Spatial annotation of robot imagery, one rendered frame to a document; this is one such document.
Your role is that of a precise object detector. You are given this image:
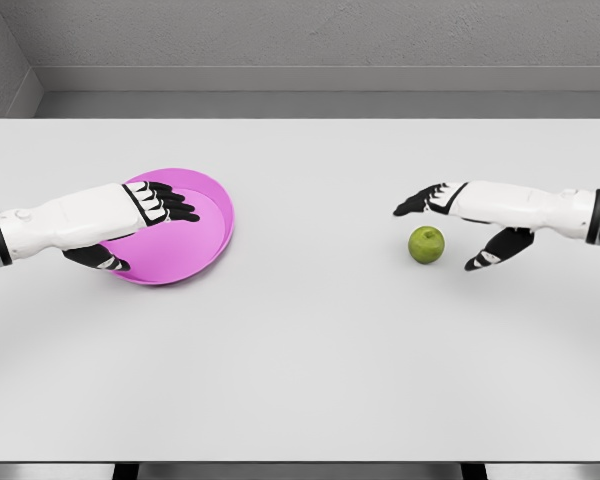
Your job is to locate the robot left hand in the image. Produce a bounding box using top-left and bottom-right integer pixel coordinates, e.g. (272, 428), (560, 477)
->
(43, 181), (202, 274)

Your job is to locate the green apple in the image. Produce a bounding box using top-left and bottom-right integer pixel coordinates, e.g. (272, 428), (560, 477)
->
(407, 225), (446, 265)

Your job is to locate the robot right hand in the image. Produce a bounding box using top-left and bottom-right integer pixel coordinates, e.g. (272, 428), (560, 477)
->
(392, 181), (551, 273)

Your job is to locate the pink round plate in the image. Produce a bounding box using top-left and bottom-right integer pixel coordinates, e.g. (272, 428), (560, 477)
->
(92, 167), (236, 287)

